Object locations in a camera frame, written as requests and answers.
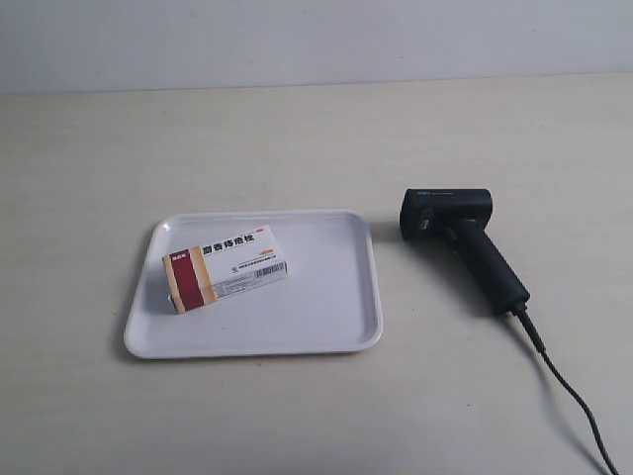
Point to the white red medicine box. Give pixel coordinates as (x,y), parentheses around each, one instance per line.
(202,275)

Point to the black handheld barcode scanner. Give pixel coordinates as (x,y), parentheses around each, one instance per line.
(460,217)

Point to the white plastic tray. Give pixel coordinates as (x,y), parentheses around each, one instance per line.
(329,302)

